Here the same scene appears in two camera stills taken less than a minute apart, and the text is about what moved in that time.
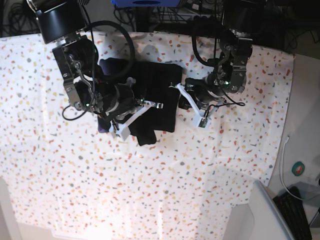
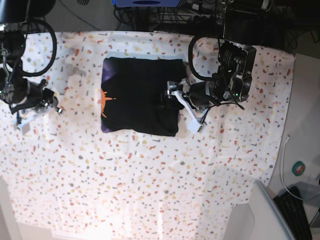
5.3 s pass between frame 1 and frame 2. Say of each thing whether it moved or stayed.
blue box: stayed
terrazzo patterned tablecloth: stayed
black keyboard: stayed
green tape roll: stayed
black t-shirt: moved
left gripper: moved
